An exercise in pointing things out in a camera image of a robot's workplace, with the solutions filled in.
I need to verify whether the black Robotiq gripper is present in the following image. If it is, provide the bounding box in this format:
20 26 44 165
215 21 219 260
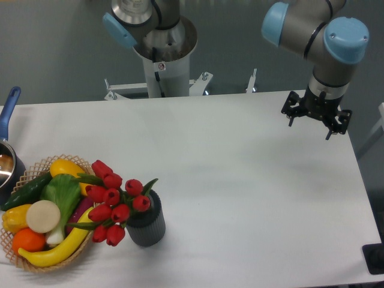
281 89 352 140

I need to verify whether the red tulip bouquet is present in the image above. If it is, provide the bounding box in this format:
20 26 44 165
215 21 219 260
68 160 158 247

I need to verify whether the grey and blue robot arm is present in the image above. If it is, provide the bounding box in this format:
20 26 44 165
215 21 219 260
103 1 369 134

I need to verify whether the dark grey ribbed vase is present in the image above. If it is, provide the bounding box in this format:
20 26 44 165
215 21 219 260
126 190 166 247

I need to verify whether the white furniture piece right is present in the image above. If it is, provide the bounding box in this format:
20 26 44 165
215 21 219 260
356 103 383 160

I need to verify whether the black device at table edge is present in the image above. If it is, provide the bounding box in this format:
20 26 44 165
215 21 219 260
362 243 383 275

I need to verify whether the purple eggplant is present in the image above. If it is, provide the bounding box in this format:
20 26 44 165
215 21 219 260
65 197 94 236

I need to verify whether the yellow squash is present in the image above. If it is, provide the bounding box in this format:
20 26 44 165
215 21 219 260
49 158 86 178

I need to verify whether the green bok choy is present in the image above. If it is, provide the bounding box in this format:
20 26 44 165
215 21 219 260
40 174 81 247

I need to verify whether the woven wicker basket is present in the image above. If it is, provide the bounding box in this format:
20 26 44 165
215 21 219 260
1 154 94 273

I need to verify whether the beige round radish slice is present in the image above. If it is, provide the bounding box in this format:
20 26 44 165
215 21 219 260
26 200 61 233

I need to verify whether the green cucumber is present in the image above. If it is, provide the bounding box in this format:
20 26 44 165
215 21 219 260
1 173 52 211

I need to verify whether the yellow banana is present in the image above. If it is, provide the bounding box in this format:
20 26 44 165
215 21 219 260
17 206 95 268

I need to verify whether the orange fruit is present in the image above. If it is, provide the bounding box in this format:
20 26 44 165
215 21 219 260
12 228 46 254

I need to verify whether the yellow bell pepper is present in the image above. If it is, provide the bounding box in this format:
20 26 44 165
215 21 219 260
2 204 32 234

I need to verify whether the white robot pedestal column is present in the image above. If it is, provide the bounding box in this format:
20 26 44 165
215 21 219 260
134 16 197 98

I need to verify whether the white metal base frame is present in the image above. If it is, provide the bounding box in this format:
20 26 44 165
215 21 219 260
104 68 257 101

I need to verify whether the blue handled saucepan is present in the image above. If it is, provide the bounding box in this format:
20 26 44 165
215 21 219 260
1 86 26 205

